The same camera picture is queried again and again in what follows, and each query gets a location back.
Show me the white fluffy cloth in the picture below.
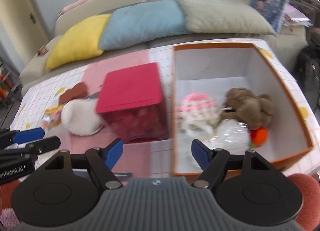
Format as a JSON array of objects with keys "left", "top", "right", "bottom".
[{"left": 60, "top": 99, "right": 104, "bottom": 136}]

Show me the beige fabric sofa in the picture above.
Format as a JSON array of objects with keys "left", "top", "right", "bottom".
[{"left": 20, "top": 0, "right": 307, "bottom": 95}]

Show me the red lidded storage box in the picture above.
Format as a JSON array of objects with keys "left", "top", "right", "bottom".
[{"left": 95, "top": 62, "right": 169, "bottom": 143}]

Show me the pink white knitted hat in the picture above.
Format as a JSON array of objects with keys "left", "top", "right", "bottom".
[{"left": 178, "top": 93, "right": 221, "bottom": 134}]

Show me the small brown frame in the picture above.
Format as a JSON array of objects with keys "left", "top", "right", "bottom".
[{"left": 37, "top": 46, "right": 48, "bottom": 56}]

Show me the pink checked tablecloth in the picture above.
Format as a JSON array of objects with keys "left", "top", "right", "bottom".
[{"left": 10, "top": 39, "right": 319, "bottom": 179}]

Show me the blue floral patterned cushion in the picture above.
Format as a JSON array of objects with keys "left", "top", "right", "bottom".
[{"left": 249, "top": 0, "right": 294, "bottom": 34}]

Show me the brown plush toy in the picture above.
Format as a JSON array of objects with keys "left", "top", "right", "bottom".
[{"left": 221, "top": 88, "right": 276, "bottom": 130}]

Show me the orange soft toy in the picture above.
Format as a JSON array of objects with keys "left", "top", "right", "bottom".
[{"left": 249, "top": 127, "right": 268, "bottom": 148}]

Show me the cream door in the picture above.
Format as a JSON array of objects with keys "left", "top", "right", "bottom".
[{"left": 1, "top": 0, "right": 48, "bottom": 49}]

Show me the orange white cardboard box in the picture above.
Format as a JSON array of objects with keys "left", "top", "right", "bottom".
[{"left": 171, "top": 41, "right": 318, "bottom": 176}]

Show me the black backpack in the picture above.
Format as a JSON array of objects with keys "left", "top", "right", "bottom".
[{"left": 293, "top": 43, "right": 319, "bottom": 112}]

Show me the yellow pillow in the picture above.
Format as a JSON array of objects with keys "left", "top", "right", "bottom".
[{"left": 45, "top": 14, "right": 111, "bottom": 71}]

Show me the brown sponge block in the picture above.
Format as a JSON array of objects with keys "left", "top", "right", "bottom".
[{"left": 59, "top": 82, "right": 88, "bottom": 105}]

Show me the blue pillow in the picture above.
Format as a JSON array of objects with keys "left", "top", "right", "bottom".
[{"left": 98, "top": 0, "right": 189, "bottom": 50}]

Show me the red fuzzy stool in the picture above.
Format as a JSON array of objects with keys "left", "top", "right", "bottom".
[{"left": 287, "top": 174, "right": 319, "bottom": 230}]

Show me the yellow foil snack packet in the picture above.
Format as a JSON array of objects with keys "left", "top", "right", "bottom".
[{"left": 41, "top": 105, "right": 64, "bottom": 130}]

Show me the pink plush on sofa back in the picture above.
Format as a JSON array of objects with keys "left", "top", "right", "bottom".
[{"left": 61, "top": 0, "right": 91, "bottom": 14}]

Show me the beige grey pillow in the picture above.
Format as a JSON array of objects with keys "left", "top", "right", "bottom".
[{"left": 177, "top": 0, "right": 275, "bottom": 35}]

